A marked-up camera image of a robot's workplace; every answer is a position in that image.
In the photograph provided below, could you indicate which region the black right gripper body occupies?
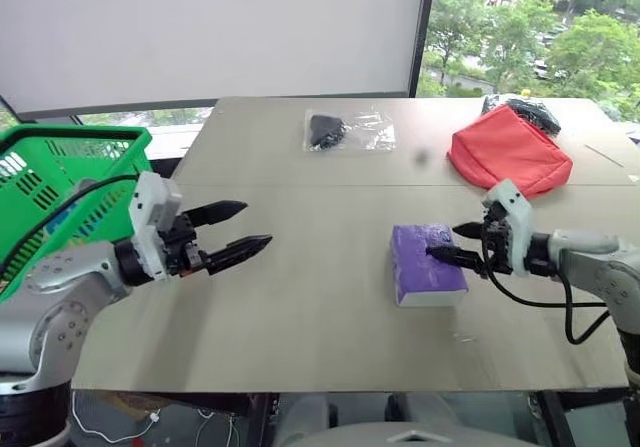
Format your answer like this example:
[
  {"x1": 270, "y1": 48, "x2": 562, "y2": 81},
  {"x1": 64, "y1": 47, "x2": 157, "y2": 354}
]
[{"x1": 478, "y1": 200, "x2": 517, "y2": 275}]

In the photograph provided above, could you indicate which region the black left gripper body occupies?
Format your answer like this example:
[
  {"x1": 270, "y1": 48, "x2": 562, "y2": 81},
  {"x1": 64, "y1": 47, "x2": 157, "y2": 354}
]
[{"x1": 160, "y1": 211, "x2": 210, "y2": 279}]

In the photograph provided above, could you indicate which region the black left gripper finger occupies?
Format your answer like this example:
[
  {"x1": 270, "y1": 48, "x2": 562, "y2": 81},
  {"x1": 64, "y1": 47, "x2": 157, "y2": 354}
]
[
  {"x1": 185, "y1": 199, "x2": 250, "y2": 229},
  {"x1": 204, "y1": 234, "x2": 274, "y2": 276}
]

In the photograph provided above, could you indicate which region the colourful package in basket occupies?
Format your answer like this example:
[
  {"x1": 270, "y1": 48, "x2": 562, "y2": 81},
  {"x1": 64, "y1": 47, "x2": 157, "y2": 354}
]
[{"x1": 43, "y1": 201, "x2": 132, "y2": 249}]

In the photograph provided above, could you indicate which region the green plastic basket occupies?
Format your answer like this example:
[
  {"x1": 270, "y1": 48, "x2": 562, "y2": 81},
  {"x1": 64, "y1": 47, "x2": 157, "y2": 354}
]
[{"x1": 0, "y1": 125, "x2": 153, "y2": 304}]

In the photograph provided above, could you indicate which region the purple tissue pack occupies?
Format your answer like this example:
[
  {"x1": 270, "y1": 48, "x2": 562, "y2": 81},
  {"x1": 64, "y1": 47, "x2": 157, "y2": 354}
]
[{"x1": 388, "y1": 222, "x2": 470, "y2": 309}]

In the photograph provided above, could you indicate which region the red fabric pouch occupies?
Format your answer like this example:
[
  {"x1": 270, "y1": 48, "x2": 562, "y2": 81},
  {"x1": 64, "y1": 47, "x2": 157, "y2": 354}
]
[{"x1": 445, "y1": 104, "x2": 575, "y2": 200}]

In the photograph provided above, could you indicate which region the black item in clear bag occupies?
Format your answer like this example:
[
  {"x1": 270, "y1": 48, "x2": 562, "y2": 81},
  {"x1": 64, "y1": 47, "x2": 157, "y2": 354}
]
[{"x1": 303, "y1": 108, "x2": 398, "y2": 155}]

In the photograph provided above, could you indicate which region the black mesh bag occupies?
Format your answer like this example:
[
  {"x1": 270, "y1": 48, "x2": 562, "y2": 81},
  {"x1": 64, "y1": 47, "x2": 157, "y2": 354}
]
[{"x1": 480, "y1": 93, "x2": 563, "y2": 136}]

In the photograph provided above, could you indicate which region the thin wooden stick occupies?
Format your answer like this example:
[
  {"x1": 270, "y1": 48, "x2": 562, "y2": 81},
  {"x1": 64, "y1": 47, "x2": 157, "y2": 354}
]
[{"x1": 585, "y1": 142, "x2": 627, "y2": 169}]

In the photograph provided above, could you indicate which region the white roller blind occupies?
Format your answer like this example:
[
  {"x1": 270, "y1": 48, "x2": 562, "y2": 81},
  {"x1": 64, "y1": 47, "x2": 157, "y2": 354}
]
[{"x1": 0, "y1": 0, "x2": 437, "y2": 114}]

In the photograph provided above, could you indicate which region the grey robot torso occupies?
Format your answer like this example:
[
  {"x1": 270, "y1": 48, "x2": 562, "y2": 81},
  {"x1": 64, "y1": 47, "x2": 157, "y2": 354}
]
[{"x1": 272, "y1": 391, "x2": 532, "y2": 447}]

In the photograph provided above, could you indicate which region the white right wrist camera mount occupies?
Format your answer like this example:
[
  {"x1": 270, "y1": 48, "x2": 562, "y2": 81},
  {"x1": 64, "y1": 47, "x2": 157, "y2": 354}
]
[{"x1": 480, "y1": 178, "x2": 534, "y2": 279}]

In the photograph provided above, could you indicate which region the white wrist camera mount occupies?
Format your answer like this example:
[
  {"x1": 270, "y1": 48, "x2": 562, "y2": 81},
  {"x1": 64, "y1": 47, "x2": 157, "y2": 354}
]
[
  {"x1": 480, "y1": 178, "x2": 534, "y2": 279},
  {"x1": 127, "y1": 170, "x2": 184, "y2": 282}
]

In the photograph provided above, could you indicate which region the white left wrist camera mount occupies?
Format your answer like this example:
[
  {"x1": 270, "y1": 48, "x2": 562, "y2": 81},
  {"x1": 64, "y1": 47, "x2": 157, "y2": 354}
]
[{"x1": 127, "y1": 170, "x2": 184, "y2": 282}]

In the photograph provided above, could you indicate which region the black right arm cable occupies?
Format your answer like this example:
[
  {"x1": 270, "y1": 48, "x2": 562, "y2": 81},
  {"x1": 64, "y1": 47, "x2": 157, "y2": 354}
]
[{"x1": 480, "y1": 246, "x2": 614, "y2": 346}]

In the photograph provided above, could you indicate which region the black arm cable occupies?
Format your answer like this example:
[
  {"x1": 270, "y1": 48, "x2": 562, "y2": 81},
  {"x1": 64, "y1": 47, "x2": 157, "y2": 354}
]
[
  {"x1": 0, "y1": 173, "x2": 141, "y2": 276},
  {"x1": 480, "y1": 246, "x2": 614, "y2": 346}
]

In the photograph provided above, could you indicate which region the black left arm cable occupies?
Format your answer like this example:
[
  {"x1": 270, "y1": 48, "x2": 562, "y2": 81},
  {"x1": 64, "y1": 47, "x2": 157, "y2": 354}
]
[{"x1": 0, "y1": 173, "x2": 141, "y2": 276}]

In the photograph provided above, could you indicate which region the black window frame post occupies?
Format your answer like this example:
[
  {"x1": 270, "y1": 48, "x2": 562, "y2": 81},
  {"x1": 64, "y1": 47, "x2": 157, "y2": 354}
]
[{"x1": 406, "y1": 0, "x2": 437, "y2": 99}]

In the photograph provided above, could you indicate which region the white cable under table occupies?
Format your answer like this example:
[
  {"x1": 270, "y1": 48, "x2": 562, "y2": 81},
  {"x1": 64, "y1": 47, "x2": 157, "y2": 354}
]
[{"x1": 71, "y1": 391, "x2": 162, "y2": 444}]

